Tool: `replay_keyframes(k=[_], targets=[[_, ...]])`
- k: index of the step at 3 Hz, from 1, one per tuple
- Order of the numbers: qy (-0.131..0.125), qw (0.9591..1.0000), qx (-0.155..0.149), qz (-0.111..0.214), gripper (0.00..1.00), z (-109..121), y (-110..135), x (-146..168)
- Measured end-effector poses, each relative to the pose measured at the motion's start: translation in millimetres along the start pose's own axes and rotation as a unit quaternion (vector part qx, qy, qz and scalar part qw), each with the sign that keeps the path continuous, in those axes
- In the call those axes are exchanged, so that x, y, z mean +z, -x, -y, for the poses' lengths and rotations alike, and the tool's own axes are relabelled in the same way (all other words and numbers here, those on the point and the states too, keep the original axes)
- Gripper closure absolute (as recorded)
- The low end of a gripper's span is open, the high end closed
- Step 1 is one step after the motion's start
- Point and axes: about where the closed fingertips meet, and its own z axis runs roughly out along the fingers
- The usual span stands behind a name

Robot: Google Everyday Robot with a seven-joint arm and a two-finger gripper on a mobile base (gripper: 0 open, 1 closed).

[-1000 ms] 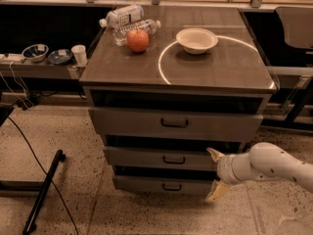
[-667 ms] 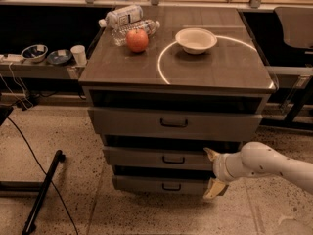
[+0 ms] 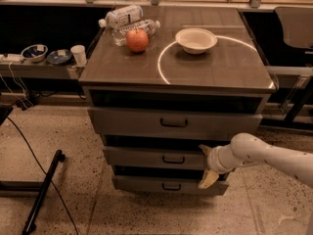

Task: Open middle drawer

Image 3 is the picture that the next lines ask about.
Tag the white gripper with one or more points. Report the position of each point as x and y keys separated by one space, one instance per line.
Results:
x=213 y=161

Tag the grey drawer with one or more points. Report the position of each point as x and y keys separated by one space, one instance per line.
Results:
x=157 y=158
x=167 y=185
x=172 y=124

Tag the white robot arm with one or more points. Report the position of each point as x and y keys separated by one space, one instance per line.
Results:
x=245 y=150

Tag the grey bottom drawer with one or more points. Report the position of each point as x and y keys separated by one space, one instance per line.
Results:
x=167 y=185

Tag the grey drawer cabinet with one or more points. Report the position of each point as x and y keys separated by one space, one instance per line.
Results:
x=230 y=78

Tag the grey top drawer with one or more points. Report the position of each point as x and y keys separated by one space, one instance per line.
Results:
x=172 y=124

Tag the white paper bowl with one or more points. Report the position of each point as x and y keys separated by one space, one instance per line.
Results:
x=195 y=41

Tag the red apple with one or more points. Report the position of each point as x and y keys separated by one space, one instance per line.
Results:
x=137 y=40

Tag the black floor stand leg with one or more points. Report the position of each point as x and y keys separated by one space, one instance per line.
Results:
x=30 y=226

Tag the clear plastic water bottle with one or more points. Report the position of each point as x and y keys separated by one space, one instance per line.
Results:
x=149 y=26

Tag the labelled plastic water bottle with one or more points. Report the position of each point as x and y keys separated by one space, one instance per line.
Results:
x=122 y=16

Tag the white paper cup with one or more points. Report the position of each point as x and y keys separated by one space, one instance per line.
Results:
x=78 y=52

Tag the dark blue bowl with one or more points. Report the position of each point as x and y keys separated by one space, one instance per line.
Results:
x=59 y=57

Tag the white power strip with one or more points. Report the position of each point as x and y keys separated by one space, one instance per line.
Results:
x=8 y=58

